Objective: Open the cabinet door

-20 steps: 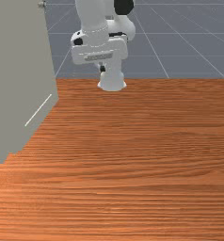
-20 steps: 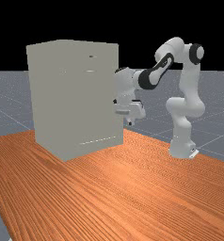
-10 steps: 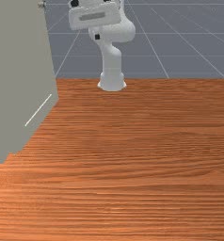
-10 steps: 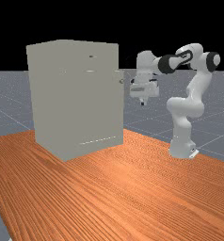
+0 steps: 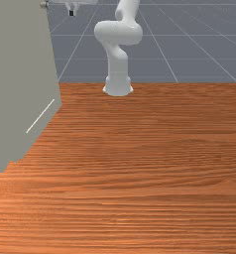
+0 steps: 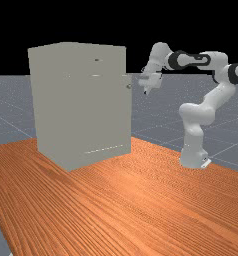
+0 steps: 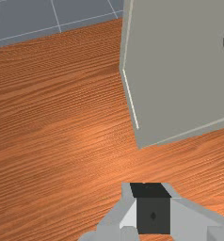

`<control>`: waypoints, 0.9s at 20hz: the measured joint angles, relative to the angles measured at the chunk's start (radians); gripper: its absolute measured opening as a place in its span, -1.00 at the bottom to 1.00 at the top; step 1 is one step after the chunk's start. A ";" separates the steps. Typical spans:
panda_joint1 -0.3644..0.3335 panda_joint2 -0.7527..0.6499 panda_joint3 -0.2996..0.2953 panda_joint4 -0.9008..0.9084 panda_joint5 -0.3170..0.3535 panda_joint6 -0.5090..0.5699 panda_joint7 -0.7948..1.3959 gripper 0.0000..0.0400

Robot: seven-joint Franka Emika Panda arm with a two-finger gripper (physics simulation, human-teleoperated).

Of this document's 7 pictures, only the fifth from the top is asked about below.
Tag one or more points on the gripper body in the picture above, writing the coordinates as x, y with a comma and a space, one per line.
87, 1

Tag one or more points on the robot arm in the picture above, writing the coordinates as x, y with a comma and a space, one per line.
118, 36

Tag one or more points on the pale cabinet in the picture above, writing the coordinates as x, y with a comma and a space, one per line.
17, 82

